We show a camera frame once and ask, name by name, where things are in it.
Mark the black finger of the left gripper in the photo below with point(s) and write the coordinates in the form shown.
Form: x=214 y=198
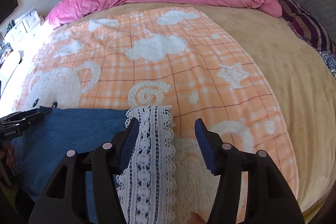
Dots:
x=10 y=126
x=18 y=115

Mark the blue denim lace-hem pants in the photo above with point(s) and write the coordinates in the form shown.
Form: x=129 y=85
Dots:
x=78 y=139

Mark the white drawer cabinet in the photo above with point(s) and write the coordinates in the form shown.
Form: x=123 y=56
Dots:
x=23 y=25

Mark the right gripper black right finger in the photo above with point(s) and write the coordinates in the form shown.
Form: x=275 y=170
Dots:
x=251 y=188

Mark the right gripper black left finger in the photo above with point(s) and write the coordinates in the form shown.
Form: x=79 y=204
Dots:
x=64 y=198

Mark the orange plaid bear blanket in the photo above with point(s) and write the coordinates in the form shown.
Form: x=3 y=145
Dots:
x=66 y=70

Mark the black wall television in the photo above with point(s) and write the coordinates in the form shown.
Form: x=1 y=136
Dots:
x=6 y=8

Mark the right hand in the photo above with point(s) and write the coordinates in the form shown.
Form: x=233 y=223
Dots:
x=196 y=218

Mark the purple striped pillow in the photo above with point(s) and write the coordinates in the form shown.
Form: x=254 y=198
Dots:
x=306 y=27

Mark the blue floral pillow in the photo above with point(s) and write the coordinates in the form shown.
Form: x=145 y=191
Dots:
x=330 y=61

